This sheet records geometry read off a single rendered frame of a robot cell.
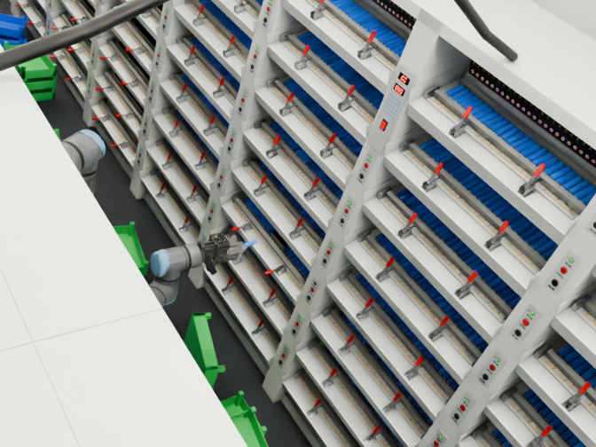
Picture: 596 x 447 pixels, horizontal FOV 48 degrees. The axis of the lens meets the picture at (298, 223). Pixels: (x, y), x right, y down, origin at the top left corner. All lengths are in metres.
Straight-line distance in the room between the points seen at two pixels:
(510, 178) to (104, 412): 1.39
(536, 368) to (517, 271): 0.27
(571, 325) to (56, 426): 1.41
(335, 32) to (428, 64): 0.43
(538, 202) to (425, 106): 0.45
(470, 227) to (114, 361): 1.40
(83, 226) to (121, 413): 0.26
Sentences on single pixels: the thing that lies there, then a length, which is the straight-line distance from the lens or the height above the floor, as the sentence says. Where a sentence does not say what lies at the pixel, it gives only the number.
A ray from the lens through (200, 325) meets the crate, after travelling 2.84.
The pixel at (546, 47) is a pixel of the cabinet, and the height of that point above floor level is 1.73.
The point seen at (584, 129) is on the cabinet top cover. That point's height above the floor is 1.72.
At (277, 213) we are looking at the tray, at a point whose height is 0.73.
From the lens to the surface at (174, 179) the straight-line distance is 3.32.
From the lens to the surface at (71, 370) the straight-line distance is 0.69.
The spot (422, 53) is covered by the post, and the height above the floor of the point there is 1.62.
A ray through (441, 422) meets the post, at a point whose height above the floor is 0.72.
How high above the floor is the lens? 2.27
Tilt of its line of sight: 36 degrees down
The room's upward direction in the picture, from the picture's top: 21 degrees clockwise
